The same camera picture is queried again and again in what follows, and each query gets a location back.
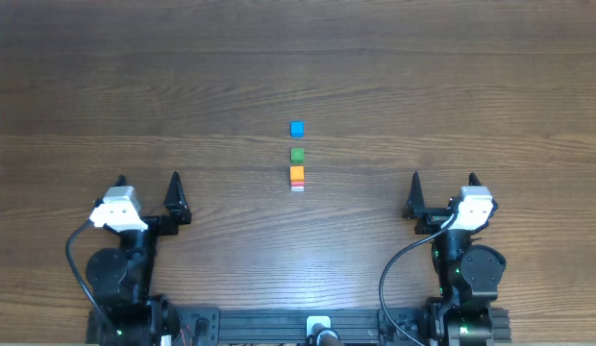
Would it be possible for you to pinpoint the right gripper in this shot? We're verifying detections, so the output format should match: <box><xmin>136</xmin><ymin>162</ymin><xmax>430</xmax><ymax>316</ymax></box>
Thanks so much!
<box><xmin>402</xmin><ymin>171</ymin><xmax>484</xmax><ymax>235</ymax></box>

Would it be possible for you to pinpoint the mounting rail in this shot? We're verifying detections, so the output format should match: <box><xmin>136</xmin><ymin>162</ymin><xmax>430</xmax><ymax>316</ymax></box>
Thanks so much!
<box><xmin>86</xmin><ymin>306</ymin><xmax>513</xmax><ymax>346</ymax></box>

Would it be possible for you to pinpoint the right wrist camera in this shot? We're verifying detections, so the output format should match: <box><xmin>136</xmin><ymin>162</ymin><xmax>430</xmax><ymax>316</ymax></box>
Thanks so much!
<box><xmin>449</xmin><ymin>185</ymin><xmax>495</xmax><ymax>231</ymax></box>

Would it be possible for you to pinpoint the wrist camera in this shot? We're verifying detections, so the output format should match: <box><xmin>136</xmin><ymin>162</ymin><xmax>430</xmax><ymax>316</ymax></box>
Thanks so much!
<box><xmin>449</xmin><ymin>185</ymin><xmax>495</xmax><ymax>231</ymax></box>
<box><xmin>88</xmin><ymin>185</ymin><xmax>149</xmax><ymax>233</ymax></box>

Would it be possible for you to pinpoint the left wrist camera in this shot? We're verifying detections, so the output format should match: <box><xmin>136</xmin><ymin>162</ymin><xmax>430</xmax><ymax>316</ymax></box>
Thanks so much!
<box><xmin>88</xmin><ymin>185</ymin><xmax>149</xmax><ymax>233</ymax></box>

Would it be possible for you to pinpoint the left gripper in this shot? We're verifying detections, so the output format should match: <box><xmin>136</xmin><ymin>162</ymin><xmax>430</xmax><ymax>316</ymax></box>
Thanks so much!
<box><xmin>112</xmin><ymin>171</ymin><xmax>192</xmax><ymax>236</ymax></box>

